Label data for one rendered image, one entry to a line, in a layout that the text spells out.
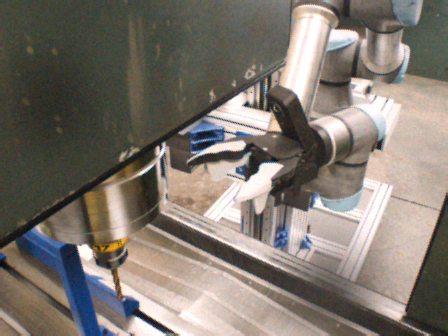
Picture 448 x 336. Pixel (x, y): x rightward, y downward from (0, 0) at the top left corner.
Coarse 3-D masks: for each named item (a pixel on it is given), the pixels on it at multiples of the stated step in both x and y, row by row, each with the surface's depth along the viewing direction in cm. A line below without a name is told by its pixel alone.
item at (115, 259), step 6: (96, 252) 53; (108, 252) 52; (114, 252) 53; (120, 252) 53; (126, 252) 55; (96, 258) 53; (102, 258) 53; (108, 258) 53; (114, 258) 53; (120, 258) 53; (96, 264) 54; (102, 264) 53; (108, 264) 53; (114, 264) 53; (120, 264) 54
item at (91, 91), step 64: (0, 0) 21; (64, 0) 24; (128, 0) 28; (192, 0) 33; (256, 0) 41; (0, 64) 22; (64, 64) 25; (128, 64) 30; (192, 64) 36; (256, 64) 45; (0, 128) 23; (64, 128) 27; (128, 128) 32; (0, 192) 25; (64, 192) 29
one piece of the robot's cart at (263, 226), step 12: (276, 72) 149; (264, 84) 157; (252, 96) 159; (264, 96) 160; (264, 108) 161; (252, 204) 187; (252, 216) 190; (264, 216) 187; (276, 216) 189; (252, 228) 194; (264, 228) 189; (276, 228) 193; (264, 240) 192
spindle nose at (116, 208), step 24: (144, 168) 42; (96, 192) 40; (120, 192) 41; (144, 192) 43; (72, 216) 41; (96, 216) 41; (120, 216) 43; (144, 216) 45; (72, 240) 43; (96, 240) 43
